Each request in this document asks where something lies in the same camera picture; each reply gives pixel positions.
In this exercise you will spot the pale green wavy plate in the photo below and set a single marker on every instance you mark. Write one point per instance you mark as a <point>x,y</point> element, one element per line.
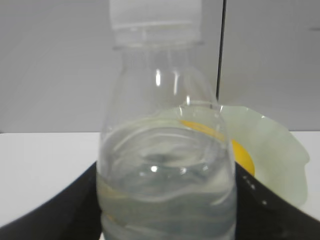
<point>279,158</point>

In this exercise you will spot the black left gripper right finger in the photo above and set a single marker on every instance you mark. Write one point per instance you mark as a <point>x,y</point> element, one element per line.
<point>263,215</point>

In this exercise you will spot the clear water bottle green label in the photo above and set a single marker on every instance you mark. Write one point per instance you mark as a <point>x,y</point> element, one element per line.
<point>165,168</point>

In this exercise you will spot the yellow mango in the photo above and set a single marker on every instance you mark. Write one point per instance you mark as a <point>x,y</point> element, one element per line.
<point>241,155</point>

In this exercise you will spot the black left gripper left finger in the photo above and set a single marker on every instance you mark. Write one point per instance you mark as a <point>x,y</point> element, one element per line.
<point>73,214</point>

